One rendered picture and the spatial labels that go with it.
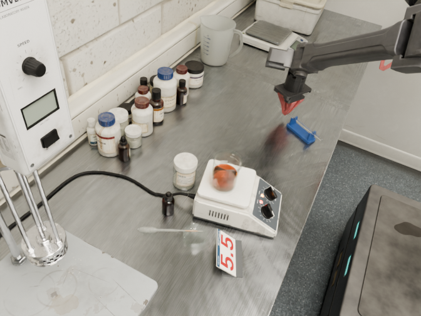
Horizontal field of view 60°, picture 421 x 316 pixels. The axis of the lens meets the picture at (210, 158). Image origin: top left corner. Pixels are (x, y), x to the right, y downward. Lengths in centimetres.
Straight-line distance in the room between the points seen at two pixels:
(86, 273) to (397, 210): 125
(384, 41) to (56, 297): 78
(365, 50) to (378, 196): 98
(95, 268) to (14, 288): 15
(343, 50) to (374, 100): 148
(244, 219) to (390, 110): 164
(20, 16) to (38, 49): 3
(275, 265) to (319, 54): 50
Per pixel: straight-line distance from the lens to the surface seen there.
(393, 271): 147
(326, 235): 192
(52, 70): 39
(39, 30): 37
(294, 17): 178
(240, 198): 81
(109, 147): 98
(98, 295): 77
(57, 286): 80
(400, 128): 239
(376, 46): 78
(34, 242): 66
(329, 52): 89
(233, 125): 114
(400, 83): 226
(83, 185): 95
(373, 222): 157
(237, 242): 84
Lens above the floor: 145
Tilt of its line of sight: 44 degrees down
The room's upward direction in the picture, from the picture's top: 9 degrees clockwise
